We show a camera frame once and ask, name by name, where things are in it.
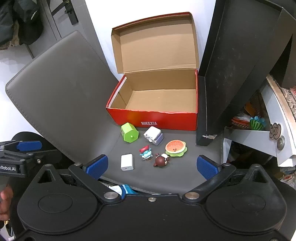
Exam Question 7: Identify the hamburger toy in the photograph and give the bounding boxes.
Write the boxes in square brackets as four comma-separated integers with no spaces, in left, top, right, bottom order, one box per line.
[165,139,187,157]

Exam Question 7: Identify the red cardboard shoe box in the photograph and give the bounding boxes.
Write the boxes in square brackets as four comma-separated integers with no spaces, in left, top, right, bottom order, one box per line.
[106,11,200,132]

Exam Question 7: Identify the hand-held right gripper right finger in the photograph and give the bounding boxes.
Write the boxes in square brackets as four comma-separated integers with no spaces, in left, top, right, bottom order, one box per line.
[183,156,270,204]

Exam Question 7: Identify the blue white cloth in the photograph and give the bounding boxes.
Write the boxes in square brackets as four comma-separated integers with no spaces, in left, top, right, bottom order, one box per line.
[107,184,136,195]

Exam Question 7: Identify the black door handle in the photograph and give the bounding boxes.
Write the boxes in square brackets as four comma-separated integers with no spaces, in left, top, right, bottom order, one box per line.
[64,0,79,25]

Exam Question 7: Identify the person's left hand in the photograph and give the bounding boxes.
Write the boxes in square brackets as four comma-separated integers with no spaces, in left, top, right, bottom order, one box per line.
[0,186,14,222]

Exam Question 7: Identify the bear sticker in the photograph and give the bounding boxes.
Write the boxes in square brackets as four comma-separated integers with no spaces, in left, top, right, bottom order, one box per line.
[268,123,282,141]

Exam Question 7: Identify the orange striped bowl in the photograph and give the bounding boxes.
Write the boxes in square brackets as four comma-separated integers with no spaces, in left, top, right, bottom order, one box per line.
[231,116,252,129]

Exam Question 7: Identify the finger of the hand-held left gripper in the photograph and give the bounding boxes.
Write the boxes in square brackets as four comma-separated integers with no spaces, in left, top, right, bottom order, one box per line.
[0,151,46,164]
[0,140,43,152]

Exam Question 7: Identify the blue figurine with red hat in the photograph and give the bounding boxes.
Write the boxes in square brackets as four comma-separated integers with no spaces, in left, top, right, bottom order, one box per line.
[139,145,153,161]

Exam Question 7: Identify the brown cow figurine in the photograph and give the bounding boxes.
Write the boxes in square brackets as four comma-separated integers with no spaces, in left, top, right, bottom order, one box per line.
[153,152,170,167]

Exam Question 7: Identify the black jacket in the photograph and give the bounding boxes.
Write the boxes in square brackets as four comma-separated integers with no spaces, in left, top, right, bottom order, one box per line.
[0,0,44,50]

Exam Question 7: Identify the grey door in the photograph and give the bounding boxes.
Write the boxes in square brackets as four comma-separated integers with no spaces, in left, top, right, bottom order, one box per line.
[38,0,100,59]

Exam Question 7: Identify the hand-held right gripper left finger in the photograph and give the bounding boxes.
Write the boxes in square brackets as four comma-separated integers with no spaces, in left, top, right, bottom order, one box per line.
[35,155,122,204]

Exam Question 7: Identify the watermelon toy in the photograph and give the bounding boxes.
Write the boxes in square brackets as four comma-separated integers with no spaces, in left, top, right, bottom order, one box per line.
[250,116,267,131]

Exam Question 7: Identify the grey white cube charger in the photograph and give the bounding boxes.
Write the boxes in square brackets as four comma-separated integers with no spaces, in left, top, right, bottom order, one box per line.
[143,126,164,146]

